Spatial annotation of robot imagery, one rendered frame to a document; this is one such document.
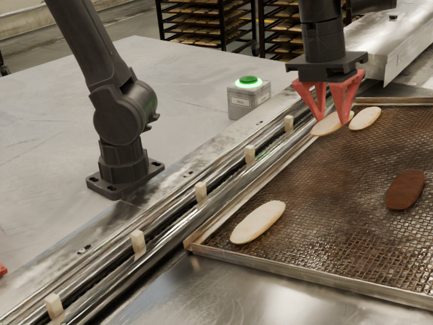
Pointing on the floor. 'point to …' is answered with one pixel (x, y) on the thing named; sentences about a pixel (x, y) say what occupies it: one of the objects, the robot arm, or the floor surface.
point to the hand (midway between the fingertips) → (332, 117)
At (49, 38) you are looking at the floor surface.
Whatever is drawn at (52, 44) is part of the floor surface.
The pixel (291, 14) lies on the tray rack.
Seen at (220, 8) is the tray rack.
